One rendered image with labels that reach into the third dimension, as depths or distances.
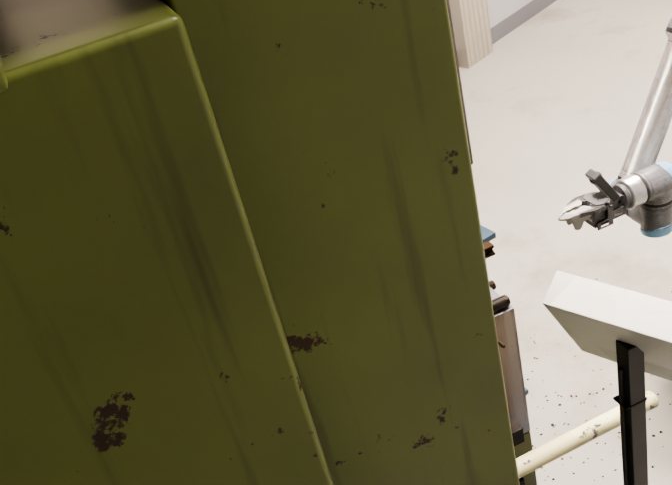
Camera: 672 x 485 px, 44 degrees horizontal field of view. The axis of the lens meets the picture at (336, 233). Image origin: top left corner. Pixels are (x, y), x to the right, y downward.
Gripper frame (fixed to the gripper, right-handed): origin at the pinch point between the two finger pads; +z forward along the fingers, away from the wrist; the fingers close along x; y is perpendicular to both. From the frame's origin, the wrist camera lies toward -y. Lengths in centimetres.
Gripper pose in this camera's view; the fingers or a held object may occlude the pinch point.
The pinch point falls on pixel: (562, 215)
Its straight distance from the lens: 234.9
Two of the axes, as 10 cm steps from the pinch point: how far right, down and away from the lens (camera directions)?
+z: -9.0, 3.8, -2.3
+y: 2.2, 8.3, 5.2
